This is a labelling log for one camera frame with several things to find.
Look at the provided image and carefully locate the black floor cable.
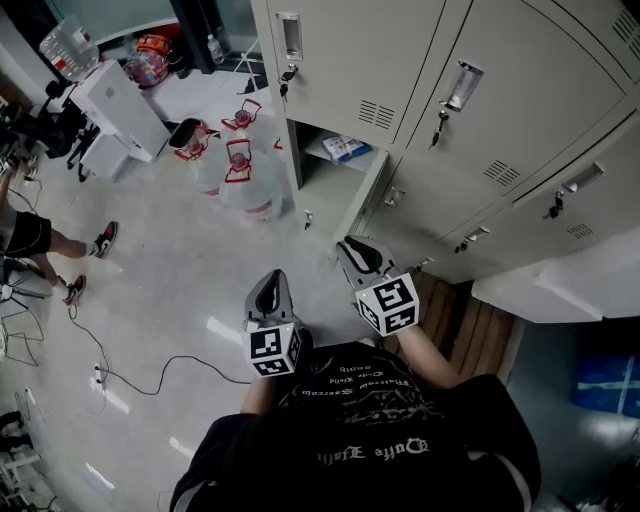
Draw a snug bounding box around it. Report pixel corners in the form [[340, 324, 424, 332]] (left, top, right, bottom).
[[67, 302, 254, 397]]

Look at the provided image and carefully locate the small water bottle red label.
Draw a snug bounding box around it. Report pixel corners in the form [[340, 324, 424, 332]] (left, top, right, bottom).
[[206, 33, 227, 66]]

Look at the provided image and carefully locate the red black white sneaker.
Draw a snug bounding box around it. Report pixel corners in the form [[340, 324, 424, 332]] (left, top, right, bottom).
[[62, 274, 88, 307], [89, 221, 120, 260]]

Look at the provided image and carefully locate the wooden slat pallet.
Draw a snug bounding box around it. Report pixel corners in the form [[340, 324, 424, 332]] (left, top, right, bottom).
[[413, 272, 517, 384]]

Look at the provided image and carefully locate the colourful patterned backpack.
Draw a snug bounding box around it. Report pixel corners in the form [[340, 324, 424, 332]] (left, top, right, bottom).
[[124, 49, 171, 90]]

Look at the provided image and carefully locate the person's left forearm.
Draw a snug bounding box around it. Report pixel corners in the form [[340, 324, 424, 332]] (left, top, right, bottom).
[[239, 370, 282, 416]]

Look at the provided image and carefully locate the black office chair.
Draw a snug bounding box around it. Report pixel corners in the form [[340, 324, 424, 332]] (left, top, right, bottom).
[[0, 79, 104, 184]]

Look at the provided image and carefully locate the person's black t-shirt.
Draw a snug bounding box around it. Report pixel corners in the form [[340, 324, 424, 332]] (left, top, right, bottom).
[[169, 339, 544, 512]]

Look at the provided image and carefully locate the clear water jug red handle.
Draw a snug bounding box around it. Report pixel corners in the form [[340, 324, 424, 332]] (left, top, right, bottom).
[[168, 117, 224, 197], [220, 98, 282, 151], [218, 138, 295, 222]]

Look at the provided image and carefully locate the grey metal locker cabinet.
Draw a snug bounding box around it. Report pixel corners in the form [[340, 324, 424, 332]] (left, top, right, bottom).
[[249, 0, 640, 287]]

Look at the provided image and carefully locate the large clear water bottle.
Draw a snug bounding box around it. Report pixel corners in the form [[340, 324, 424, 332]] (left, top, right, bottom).
[[38, 14, 101, 82]]

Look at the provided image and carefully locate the blue white packet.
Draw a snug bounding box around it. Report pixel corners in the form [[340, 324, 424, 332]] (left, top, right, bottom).
[[322, 133, 372, 165]]

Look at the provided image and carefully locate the white metal stand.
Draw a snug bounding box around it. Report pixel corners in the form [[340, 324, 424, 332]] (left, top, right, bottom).
[[234, 37, 269, 97]]

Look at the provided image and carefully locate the blue wrapped bundle white tape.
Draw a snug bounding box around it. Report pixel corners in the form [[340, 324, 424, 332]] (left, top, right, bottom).
[[572, 354, 640, 420]]

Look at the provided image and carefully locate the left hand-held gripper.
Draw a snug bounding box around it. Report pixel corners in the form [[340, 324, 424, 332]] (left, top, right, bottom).
[[242, 269, 305, 379]]

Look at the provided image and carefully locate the person's right forearm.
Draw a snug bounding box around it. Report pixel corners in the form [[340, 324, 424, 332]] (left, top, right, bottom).
[[383, 324, 469, 392]]

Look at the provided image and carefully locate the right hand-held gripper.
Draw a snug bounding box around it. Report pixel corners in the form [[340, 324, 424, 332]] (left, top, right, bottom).
[[335, 234, 420, 338]]

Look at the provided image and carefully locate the white water dispenser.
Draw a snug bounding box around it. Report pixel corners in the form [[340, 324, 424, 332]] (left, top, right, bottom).
[[69, 59, 172, 182]]

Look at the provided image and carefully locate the orange black bag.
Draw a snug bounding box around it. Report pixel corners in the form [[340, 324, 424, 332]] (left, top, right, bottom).
[[135, 33, 174, 58]]

